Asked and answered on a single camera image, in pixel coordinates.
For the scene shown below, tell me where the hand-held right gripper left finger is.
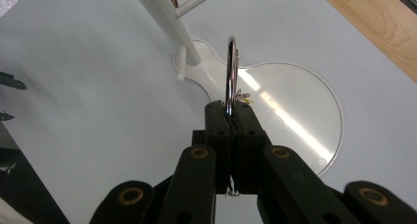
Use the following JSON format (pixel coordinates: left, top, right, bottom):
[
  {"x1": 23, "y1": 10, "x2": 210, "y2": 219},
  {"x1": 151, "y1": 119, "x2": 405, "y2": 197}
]
[{"x1": 191, "y1": 99, "x2": 236, "y2": 196}]

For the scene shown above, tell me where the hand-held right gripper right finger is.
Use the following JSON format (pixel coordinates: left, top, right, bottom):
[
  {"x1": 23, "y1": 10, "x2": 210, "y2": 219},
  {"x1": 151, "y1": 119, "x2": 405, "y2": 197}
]
[{"x1": 230, "y1": 100, "x2": 273, "y2": 196}]

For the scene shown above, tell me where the white key stand with pegs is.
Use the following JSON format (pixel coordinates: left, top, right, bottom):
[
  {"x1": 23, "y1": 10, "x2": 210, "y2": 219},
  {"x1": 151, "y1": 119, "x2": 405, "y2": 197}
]
[{"x1": 129, "y1": 0, "x2": 344, "y2": 177}]

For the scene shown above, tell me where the silver ring key bunch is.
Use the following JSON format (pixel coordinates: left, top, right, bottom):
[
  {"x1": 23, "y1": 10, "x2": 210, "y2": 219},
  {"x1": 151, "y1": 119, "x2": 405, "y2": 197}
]
[{"x1": 224, "y1": 35, "x2": 254, "y2": 118}]

